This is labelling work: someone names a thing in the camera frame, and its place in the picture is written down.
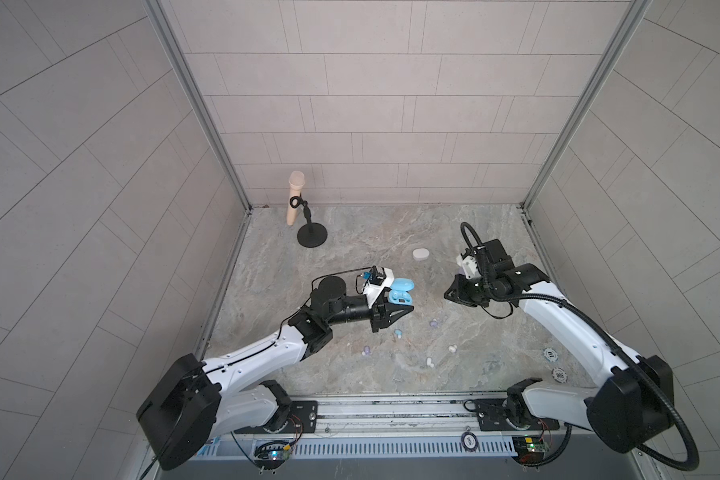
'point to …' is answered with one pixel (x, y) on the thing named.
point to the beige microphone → (296, 182)
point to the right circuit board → (529, 449)
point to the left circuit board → (273, 452)
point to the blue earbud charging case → (399, 292)
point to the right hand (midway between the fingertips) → (443, 296)
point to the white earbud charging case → (420, 254)
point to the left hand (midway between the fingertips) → (413, 307)
